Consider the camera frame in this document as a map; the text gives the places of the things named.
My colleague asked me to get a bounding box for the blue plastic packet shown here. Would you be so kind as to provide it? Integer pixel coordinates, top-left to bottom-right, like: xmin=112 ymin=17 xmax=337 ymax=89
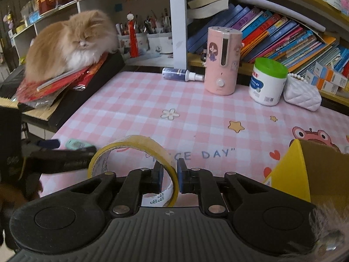
xmin=65 ymin=138 xmax=92 ymax=150

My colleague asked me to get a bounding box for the yellow tape roll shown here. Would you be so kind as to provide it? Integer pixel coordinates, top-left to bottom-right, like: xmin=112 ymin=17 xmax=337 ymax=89
xmin=87 ymin=134 xmax=180 ymax=208

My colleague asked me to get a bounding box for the red paper stack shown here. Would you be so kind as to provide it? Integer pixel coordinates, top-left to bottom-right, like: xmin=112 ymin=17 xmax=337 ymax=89
xmin=14 ymin=53 xmax=108 ymax=109

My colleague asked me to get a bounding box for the pink checked tablecloth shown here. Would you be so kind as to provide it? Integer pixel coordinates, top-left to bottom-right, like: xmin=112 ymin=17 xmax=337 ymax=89
xmin=55 ymin=72 xmax=348 ymax=206

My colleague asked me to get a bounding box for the black Yamaha keyboard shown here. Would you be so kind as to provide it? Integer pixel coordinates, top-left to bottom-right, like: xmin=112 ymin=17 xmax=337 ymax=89
xmin=0 ymin=50 xmax=126 ymax=133

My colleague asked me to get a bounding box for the orange white fluffy cat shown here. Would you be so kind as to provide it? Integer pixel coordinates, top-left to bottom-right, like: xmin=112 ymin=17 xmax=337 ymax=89
xmin=25 ymin=10 xmax=118 ymax=82

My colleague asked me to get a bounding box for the small spray bottle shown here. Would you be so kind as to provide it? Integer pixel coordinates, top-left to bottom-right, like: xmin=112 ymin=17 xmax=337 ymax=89
xmin=162 ymin=67 xmax=204 ymax=82

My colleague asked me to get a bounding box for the yellow cardboard box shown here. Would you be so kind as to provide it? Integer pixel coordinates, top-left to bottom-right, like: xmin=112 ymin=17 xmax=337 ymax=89
xmin=264 ymin=140 xmax=348 ymax=214

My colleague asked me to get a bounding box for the white jar green lid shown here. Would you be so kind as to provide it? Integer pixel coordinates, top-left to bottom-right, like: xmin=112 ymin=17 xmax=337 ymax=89
xmin=248 ymin=57 xmax=288 ymax=107

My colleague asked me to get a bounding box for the white quilted pouch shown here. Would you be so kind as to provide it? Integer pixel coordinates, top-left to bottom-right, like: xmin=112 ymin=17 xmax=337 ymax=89
xmin=283 ymin=73 xmax=322 ymax=112

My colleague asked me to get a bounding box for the white pen holder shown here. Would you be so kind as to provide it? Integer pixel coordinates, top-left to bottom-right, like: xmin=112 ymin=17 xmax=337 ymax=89
xmin=117 ymin=33 xmax=173 ymax=56

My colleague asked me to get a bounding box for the pink humidifier cylinder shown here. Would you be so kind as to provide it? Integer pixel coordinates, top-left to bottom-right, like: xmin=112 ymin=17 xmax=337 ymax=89
xmin=204 ymin=27 xmax=243 ymax=96

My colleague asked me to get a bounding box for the row of colourful books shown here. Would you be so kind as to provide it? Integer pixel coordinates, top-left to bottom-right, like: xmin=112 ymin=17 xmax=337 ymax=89
xmin=187 ymin=3 xmax=334 ymax=69

